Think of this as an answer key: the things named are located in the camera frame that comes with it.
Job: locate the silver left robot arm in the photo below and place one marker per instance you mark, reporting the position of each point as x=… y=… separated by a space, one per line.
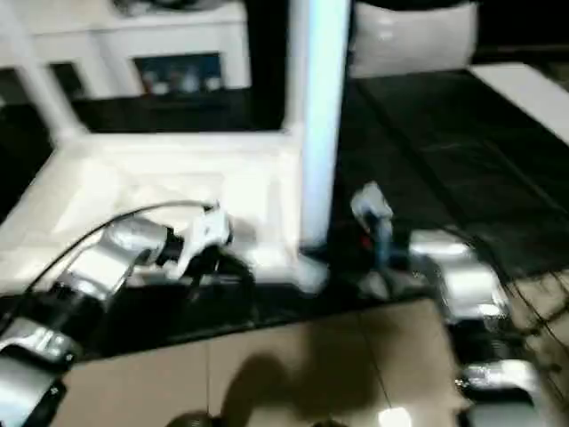
x=98 y=267

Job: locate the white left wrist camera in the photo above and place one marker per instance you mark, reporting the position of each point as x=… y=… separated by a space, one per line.
x=206 y=231

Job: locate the white plastic table leg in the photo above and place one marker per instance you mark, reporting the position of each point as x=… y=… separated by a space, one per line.
x=292 y=62
x=40 y=89
x=324 y=116

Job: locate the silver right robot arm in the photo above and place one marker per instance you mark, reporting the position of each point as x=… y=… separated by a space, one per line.
x=462 y=285

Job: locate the white flat sheet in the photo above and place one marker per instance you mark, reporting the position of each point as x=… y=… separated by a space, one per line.
x=524 y=98

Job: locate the white plastic table top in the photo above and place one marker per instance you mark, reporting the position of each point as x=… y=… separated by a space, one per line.
x=160 y=178

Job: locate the light grey cushion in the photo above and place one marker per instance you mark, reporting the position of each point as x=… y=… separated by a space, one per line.
x=418 y=40

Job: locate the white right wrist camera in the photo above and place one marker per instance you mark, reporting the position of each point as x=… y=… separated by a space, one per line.
x=372 y=203

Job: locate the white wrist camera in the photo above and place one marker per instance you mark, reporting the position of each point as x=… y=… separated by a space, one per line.
x=372 y=203
x=206 y=231

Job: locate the grey carry case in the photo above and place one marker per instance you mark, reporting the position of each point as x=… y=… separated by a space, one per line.
x=169 y=4

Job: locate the white glass-door cabinet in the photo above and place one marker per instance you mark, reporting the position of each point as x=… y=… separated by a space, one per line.
x=89 y=40

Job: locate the black tall cabinet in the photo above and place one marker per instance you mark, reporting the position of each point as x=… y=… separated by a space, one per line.
x=267 y=44

